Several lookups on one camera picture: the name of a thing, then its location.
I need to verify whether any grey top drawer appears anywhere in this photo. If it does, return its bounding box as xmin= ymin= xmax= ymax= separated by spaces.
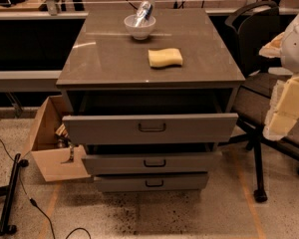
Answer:
xmin=63 ymin=114 xmax=238 ymax=144

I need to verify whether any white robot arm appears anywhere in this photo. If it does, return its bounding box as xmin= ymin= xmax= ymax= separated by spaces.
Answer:
xmin=259 ymin=14 xmax=299 ymax=140

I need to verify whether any white bowl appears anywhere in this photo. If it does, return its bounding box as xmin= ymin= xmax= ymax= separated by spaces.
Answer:
xmin=124 ymin=15 xmax=156 ymax=40

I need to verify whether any silver blue can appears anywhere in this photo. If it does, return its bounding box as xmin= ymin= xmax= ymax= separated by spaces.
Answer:
xmin=133 ymin=0 xmax=152 ymax=27

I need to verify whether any black floor cable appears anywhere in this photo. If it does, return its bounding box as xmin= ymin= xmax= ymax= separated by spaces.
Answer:
xmin=0 ymin=127 xmax=92 ymax=239

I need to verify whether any black stand leg with casters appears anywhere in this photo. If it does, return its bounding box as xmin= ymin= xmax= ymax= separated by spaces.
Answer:
xmin=0 ymin=153 xmax=29 ymax=236

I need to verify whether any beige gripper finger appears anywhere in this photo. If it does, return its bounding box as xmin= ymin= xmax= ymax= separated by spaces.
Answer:
xmin=259 ymin=33 xmax=284 ymax=58
xmin=263 ymin=75 xmax=299 ymax=140

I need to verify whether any grey bottom drawer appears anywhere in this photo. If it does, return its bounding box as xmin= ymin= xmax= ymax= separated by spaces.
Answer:
xmin=96 ymin=172 xmax=208 ymax=192

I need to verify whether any black office chair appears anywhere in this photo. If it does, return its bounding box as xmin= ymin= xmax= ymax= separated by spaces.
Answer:
xmin=223 ymin=1 xmax=299 ymax=202

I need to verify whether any grey drawer cabinet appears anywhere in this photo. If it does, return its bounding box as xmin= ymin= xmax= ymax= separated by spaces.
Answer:
xmin=55 ymin=7 xmax=246 ymax=192

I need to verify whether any grey middle drawer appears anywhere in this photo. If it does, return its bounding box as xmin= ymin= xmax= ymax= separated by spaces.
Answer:
xmin=82 ymin=143 xmax=222 ymax=175

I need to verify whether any grey drawer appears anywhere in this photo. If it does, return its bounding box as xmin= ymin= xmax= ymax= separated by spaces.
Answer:
xmin=63 ymin=114 xmax=238 ymax=144
xmin=82 ymin=143 xmax=222 ymax=175
xmin=96 ymin=172 xmax=208 ymax=192

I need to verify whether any open cardboard box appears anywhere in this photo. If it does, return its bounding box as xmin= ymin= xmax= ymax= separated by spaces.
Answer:
xmin=22 ymin=96 xmax=89 ymax=182

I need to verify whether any yellow sponge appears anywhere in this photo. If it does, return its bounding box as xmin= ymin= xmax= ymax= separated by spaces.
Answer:
xmin=148 ymin=48 xmax=183 ymax=68

